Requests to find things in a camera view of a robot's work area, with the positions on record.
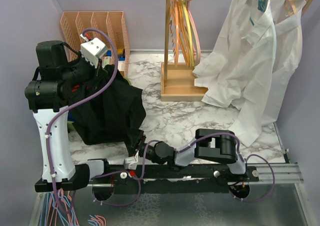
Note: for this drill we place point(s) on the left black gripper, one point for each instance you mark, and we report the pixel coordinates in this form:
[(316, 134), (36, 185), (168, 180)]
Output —
[(97, 73)]

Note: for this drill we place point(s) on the orange hanger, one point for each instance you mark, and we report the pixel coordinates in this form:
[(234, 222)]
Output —
[(178, 32)]

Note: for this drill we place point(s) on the right white shirt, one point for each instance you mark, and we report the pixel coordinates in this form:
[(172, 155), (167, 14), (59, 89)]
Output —
[(289, 46)]

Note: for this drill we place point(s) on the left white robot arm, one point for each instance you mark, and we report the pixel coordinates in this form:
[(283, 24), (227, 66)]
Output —
[(48, 97)]

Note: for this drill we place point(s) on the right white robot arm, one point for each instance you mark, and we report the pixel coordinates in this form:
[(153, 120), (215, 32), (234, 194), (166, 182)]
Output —
[(220, 146)]

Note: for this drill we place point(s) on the wooden clothes rack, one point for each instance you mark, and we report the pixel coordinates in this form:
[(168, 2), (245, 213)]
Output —
[(177, 80)]

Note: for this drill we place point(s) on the white green box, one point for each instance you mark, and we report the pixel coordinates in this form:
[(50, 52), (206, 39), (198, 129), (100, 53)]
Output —
[(107, 59)]

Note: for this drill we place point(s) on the black shirt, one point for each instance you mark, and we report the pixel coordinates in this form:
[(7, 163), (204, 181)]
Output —
[(113, 116)]

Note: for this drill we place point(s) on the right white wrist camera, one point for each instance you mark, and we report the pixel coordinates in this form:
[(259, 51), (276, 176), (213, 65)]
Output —
[(130, 163)]

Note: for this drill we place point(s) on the teal hanger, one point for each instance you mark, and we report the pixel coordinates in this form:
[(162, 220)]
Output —
[(256, 14)]

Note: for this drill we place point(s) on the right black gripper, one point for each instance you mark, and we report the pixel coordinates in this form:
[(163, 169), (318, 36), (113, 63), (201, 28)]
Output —
[(141, 144)]

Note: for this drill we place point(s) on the yellow hanger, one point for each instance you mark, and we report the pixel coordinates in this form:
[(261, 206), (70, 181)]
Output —
[(190, 37)]

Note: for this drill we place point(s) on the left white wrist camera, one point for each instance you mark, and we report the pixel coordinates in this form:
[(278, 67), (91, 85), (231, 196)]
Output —
[(92, 50)]

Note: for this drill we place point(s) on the pile of wire hangers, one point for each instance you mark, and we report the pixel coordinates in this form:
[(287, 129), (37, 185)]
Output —
[(50, 213)]

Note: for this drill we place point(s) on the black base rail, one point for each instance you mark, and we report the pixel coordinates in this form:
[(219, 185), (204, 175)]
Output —
[(160, 179)]

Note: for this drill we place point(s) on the pink plastic file organizer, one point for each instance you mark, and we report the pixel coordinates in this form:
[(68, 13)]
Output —
[(111, 23)]

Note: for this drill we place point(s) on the tan hanger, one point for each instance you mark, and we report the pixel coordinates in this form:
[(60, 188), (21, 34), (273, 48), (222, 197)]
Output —
[(291, 4)]

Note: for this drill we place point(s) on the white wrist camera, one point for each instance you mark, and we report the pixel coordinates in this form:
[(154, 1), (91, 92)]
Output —
[(92, 50), (130, 163)]

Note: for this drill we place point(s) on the left white shirt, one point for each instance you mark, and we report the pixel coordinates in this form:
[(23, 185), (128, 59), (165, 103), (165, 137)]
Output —
[(238, 72)]

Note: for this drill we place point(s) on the pink hanger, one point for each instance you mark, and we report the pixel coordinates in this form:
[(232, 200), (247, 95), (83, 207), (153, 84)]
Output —
[(196, 44)]

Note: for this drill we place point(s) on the yellow grey blue item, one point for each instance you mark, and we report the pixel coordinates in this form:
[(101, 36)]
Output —
[(121, 54)]

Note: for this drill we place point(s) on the white shirt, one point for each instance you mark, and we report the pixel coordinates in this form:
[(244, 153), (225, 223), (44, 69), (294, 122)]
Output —
[(289, 46), (238, 72)]

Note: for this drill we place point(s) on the olive green laundry basket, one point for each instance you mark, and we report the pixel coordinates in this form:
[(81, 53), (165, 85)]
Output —
[(70, 126)]

